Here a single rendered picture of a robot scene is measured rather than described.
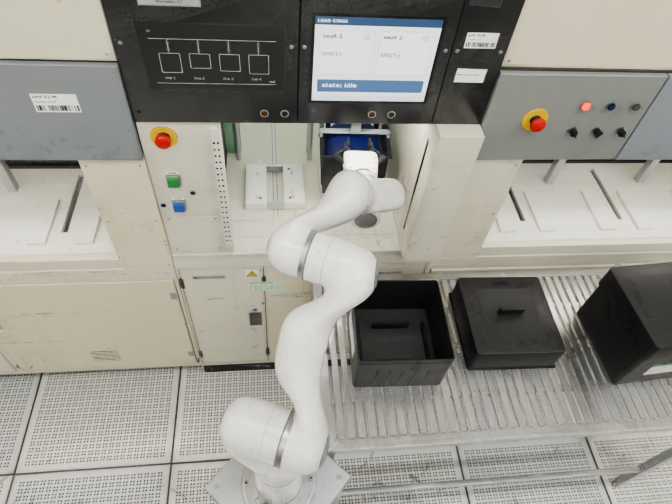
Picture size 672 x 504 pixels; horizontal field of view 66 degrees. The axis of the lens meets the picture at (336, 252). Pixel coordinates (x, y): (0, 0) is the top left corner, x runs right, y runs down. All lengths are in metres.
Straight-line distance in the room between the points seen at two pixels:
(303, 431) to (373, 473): 1.27
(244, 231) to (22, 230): 0.73
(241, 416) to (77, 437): 1.46
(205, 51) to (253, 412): 0.78
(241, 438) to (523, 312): 1.02
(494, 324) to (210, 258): 0.94
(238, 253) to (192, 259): 0.15
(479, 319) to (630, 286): 0.46
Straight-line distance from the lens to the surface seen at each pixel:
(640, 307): 1.77
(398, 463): 2.36
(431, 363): 1.52
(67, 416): 2.56
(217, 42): 1.23
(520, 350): 1.69
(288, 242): 0.99
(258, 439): 1.11
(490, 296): 1.76
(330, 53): 1.25
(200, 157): 1.44
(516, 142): 1.53
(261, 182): 1.91
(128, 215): 1.63
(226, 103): 1.32
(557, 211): 2.12
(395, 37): 1.25
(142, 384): 2.52
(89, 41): 1.29
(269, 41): 1.23
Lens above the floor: 2.23
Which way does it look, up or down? 51 degrees down
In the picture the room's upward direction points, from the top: 7 degrees clockwise
